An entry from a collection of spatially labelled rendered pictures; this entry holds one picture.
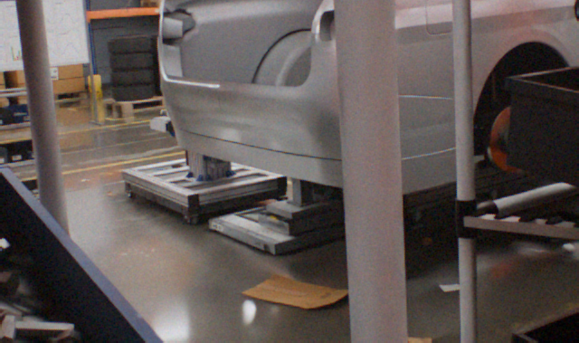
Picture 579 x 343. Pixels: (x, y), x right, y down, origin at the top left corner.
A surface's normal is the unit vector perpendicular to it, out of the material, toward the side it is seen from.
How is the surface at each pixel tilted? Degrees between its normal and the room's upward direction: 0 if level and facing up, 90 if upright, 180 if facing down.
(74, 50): 90
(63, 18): 90
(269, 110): 98
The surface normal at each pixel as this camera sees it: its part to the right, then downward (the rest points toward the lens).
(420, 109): 0.57, 0.11
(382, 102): 0.36, 0.15
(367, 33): -0.01, 0.18
